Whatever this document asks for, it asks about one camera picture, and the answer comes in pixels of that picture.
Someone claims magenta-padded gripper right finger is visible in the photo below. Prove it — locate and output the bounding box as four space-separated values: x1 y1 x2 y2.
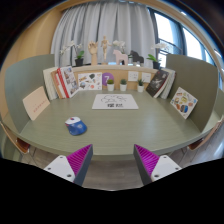
133 143 183 186

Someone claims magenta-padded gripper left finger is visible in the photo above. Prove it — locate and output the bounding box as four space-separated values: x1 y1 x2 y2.
43 143 94 187

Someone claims blue and white computer mouse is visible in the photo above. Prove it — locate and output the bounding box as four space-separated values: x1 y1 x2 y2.
64 116 88 137

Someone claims white cartoon-print mouse pad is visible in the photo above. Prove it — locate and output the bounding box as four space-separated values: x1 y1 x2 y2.
91 93 139 111

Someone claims brown chair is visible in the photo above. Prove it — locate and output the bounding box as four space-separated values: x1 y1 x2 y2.
0 121 38 164
173 114 224 161

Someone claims colourful sticker card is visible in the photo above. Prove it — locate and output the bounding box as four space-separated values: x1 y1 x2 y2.
169 86 199 120

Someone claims pale pink card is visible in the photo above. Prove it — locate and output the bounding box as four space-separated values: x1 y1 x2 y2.
22 86 51 122

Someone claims brown board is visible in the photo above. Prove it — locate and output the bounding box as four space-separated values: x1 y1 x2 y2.
50 69 65 100

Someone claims black cover book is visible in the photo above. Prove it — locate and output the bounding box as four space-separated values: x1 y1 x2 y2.
145 69 170 98

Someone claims thick white book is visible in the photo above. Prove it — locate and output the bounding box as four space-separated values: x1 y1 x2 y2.
42 66 59 101

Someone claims red-spined photo magazine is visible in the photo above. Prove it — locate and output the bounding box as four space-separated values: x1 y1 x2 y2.
56 65 80 99

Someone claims white sticker sheet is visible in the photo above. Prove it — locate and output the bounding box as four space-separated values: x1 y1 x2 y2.
77 72 103 91

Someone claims green partition panel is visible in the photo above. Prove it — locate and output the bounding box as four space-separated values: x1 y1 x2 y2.
3 54 56 134
165 53 221 133

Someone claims round purple number sign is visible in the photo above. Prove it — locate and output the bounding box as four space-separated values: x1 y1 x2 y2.
101 72 115 88

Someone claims white orchid in black pot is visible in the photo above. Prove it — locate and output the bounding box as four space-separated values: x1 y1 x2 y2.
59 40 85 68
145 42 171 70

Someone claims light wooden shelf ledge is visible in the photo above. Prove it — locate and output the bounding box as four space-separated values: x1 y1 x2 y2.
71 63 159 74

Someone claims black wooden horse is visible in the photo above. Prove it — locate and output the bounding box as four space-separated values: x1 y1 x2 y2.
128 49 145 67

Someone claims pink wooden horse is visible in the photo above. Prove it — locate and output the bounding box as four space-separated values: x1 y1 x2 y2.
112 49 129 66

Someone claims wooden hand model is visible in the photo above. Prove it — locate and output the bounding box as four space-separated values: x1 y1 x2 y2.
87 40 99 66

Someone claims dark-framed window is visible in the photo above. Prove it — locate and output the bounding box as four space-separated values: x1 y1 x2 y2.
148 8 224 88

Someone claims wooden mannequin figure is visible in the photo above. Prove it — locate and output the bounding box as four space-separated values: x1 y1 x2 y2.
100 35 113 65

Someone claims white orchid plant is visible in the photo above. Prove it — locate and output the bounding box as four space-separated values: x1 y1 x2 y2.
112 39 127 54

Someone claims grey curtain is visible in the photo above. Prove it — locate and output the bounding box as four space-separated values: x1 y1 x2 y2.
50 1 157 68

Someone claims white wall socket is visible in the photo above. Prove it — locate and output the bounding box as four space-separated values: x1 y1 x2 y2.
141 72 152 84
127 70 139 82

